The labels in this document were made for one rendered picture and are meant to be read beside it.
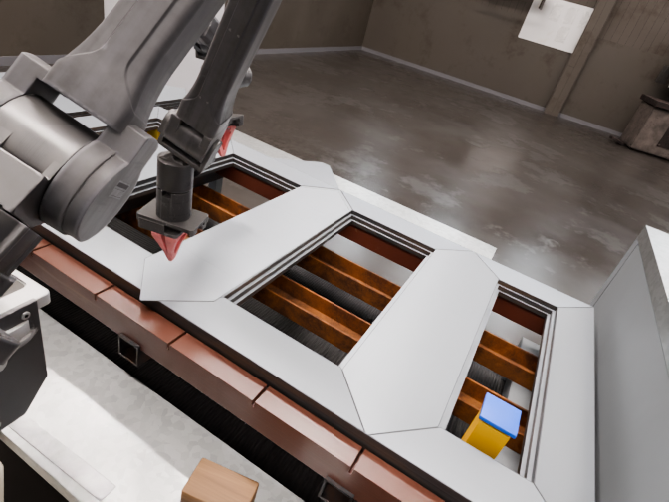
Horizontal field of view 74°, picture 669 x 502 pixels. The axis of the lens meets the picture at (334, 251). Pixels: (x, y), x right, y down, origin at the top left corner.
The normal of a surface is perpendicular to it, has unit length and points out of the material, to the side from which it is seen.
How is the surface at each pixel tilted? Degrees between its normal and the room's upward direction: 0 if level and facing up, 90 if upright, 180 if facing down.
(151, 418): 0
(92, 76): 59
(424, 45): 90
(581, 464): 0
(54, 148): 42
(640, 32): 90
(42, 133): 37
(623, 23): 90
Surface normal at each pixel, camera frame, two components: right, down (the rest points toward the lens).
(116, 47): 0.18, 0.05
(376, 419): 0.24, -0.82
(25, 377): 0.87, 0.42
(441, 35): -0.43, 0.39
